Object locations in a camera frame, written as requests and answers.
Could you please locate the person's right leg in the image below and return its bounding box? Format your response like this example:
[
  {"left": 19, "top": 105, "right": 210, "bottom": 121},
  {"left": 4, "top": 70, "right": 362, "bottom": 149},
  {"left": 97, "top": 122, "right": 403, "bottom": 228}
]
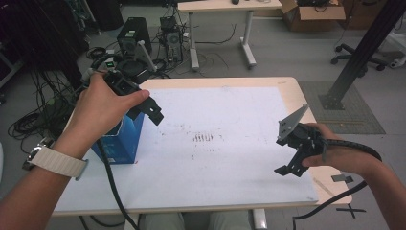
[{"left": 204, "top": 210, "right": 253, "bottom": 230}]

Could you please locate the black tape cross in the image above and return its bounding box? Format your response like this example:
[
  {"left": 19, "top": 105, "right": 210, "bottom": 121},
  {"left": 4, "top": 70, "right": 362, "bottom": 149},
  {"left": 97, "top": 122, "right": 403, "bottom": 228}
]
[{"left": 335, "top": 203, "right": 367, "bottom": 220}]

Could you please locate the person's left hand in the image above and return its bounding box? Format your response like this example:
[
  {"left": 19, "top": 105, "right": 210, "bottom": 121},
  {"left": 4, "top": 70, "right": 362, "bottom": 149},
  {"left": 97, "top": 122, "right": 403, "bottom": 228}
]
[{"left": 52, "top": 70, "right": 151, "bottom": 160}]

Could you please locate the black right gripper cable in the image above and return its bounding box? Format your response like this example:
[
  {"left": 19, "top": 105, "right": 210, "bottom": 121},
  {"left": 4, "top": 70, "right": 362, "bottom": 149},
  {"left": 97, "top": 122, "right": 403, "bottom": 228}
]
[{"left": 292, "top": 138, "right": 383, "bottom": 230}]

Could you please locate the blue cardboard box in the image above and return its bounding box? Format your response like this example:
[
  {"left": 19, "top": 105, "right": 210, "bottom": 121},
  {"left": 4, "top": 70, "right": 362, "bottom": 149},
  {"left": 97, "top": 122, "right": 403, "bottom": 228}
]
[{"left": 90, "top": 111, "right": 146, "bottom": 166}]

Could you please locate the dark cabinet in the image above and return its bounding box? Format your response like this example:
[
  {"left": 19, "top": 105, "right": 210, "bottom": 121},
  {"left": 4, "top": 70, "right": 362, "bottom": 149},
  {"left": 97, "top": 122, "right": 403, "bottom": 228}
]
[{"left": 85, "top": 0, "right": 124, "bottom": 33}]

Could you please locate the black computer tower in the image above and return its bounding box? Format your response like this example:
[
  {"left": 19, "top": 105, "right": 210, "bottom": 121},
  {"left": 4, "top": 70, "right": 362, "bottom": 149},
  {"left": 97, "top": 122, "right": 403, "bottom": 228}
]
[{"left": 116, "top": 16, "right": 153, "bottom": 65}]

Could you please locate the black office chair base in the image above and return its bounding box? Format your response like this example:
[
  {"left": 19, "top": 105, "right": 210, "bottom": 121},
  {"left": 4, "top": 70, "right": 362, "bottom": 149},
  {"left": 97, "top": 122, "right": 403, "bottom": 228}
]
[{"left": 330, "top": 42, "right": 389, "bottom": 72}]

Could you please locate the small white device green light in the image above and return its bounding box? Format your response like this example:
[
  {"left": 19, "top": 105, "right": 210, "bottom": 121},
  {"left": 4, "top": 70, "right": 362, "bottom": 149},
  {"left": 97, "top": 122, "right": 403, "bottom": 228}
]
[{"left": 103, "top": 48, "right": 120, "bottom": 70}]

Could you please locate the grey floor mat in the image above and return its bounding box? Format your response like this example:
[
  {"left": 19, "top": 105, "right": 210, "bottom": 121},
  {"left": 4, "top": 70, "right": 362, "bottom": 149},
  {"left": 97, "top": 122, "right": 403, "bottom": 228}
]
[{"left": 298, "top": 80, "right": 387, "bottom": 135}]

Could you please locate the person's right hand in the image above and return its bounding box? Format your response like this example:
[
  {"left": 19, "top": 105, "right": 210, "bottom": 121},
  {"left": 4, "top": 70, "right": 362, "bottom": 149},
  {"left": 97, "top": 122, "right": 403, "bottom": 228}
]
[{"left": 301, "top": 122, "right": 384, "bottom": 177}]

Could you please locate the thin black floor cable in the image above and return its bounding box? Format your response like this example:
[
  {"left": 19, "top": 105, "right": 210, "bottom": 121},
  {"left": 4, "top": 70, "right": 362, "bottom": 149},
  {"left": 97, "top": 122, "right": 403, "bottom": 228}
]
[{"left": 194, "top": 23, "right": 238, "bottom": 45}]

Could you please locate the white object on floor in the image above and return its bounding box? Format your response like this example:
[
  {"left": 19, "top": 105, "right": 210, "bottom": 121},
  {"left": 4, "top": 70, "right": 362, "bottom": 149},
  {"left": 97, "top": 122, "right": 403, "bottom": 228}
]
[{"left": 387, "top": 31, "right": 406, "bottom": 70}]

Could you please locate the white desk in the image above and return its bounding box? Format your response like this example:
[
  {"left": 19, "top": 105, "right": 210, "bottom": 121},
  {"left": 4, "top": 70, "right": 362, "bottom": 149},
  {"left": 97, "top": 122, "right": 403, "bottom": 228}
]
[{"left": 176, "top": 0, "right": 283, "bottom": 72}]

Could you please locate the person's left leg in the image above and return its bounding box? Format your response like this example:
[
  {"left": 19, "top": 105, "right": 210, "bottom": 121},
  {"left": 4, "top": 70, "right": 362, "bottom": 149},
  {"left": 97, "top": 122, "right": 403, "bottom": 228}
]
[{"left": 139, "top": 212, "right": 187, "bottom": 230}]

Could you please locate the dark curtain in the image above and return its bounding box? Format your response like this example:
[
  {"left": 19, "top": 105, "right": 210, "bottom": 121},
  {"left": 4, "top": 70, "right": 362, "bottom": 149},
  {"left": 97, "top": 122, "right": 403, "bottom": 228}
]
[{"left": 0, "top": 0, "right": 88, "bottom": 94}]

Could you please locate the bundle of black floor cables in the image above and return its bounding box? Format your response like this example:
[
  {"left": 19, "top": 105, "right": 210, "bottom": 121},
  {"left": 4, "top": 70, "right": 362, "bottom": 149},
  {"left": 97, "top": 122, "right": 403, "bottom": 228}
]
[{"left": 7, "top": 69, "right": 80, "bottom": 143}]

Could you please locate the person's leg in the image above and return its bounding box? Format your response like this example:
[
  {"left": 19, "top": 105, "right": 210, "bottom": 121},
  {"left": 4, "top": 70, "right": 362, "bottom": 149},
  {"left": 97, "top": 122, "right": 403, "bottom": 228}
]
[
  {"left": 139, "top": 212, "right": 187, "bottom": 230},
  {"left": 204, "top": 210, "right": 253, "bottom": 230}
]

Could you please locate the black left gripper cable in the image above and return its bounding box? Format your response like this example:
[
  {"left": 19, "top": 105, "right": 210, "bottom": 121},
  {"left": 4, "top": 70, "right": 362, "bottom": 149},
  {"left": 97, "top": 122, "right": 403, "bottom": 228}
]
[{"left": 80, "top": 53, "right": 141, "bottom": 230}]

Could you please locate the open grey computer case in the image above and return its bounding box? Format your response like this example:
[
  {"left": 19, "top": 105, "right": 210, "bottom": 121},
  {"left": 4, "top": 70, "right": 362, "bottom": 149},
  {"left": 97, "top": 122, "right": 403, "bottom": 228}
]
[{"left": 159, "top": 15, "right": 185, "bottom": 66}]

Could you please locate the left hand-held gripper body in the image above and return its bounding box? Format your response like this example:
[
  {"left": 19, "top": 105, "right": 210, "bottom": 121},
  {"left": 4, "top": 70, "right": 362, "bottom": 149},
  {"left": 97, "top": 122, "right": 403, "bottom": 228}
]
[{"left": 103, "top": 39, "right": 158, "bottom": 97}]

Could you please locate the black tape piece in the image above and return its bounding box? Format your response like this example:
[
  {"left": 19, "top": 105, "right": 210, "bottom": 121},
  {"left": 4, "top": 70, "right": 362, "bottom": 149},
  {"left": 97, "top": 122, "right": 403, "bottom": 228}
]
[{"left": 330, "top": 173, "right": 355, "bottom": 184}]

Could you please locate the small black cable coil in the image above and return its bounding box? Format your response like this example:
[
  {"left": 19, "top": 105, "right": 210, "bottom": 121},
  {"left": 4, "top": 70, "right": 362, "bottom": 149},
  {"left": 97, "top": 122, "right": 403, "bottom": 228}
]
[{"left": 85, "top": 46, "right": 107, "bottom": 60}]

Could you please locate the black aluminium post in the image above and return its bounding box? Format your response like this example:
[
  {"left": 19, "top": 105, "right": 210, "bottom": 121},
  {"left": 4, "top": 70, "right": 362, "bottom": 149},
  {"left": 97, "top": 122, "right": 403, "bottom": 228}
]
[{"left": 318, "top": 0, "right": 406, "bottom": 111}]

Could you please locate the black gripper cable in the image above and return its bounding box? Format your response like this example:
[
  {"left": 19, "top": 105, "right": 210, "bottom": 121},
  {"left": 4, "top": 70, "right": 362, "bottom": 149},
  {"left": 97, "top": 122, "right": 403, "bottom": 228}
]
[
  {"left": 292, "top": 138, "right": 383, "bottom": 230},
  {"left": 80, "top": 53, "right": 141, "bottom": 230}
]

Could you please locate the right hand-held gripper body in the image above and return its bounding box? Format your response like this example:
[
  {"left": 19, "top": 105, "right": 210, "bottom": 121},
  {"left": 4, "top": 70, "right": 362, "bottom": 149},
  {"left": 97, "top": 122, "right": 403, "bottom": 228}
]
[{"left": 275, "top": 103, "right": 327, "bottom": 158}]

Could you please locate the white strap wristwatch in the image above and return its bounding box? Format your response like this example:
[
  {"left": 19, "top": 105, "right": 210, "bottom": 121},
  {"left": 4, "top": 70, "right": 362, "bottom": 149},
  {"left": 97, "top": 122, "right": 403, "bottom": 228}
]
[{"left": 21, "top": 137, "right": 90, "bottom": 182}]

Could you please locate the open brown cardboard box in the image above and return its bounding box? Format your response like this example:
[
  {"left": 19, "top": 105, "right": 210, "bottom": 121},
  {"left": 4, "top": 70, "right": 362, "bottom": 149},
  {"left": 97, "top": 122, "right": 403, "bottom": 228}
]
[{"left": 280, "top": 0, "right": 347, "bottom": 33}]

